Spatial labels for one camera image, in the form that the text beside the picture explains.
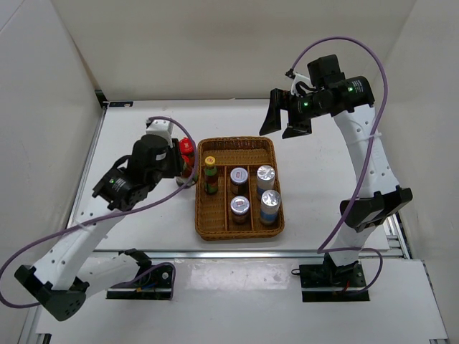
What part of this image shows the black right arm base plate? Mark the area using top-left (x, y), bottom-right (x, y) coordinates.
top-left (290, 263), bottom-right (370, 303)

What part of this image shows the yellow-cap green-label sauce bottle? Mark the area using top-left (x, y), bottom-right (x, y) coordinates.
top-left (204, 156), bottom-right (218, 194)

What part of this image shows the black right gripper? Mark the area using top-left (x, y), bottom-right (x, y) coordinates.
top-left (259, 89), bottom-right (329, 140)

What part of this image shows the red-lid sauce jar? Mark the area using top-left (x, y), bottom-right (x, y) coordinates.
top-left (179, 137), bottom-right (195, 168)

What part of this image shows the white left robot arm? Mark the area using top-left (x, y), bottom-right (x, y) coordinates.
top-left (14, 116), bottom-right (186, 322)

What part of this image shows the red-lid chili jar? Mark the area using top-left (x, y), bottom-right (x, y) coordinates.
top-left (181, 155), bottom-right (194, 180)

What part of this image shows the brown wicker basket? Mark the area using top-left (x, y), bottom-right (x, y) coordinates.
top-left (195, 136), bottom-right (285, 241)

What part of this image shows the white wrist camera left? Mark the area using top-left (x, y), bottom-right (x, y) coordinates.
top-left (146, 118), bottom-right (174, 148)

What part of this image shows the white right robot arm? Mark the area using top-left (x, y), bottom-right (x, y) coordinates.
top-left (271, 72), bottom-right (412, 287)

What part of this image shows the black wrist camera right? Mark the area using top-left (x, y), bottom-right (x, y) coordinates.
top-left (307, 54), bottom-right (346, 89)

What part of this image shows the silver-lid white spice jar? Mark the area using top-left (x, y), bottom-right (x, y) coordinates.
top-left (256, 165), bottom-right (275, 200)

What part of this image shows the silver-lid blue-label spice jar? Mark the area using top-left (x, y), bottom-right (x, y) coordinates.
top-left (260, 189), bottom-right (281, 226)

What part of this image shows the white-lid dark sauce jar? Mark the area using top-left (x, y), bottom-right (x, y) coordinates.
top-left (230, 196), bottom-right (250, 224)

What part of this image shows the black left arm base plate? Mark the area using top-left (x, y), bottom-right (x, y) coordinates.
top-left (105, 249), bottom-right (176, 301)

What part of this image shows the white-lid brown sauce jar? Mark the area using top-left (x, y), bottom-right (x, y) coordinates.
top-left (230, 167), bottom-right (249, 196)

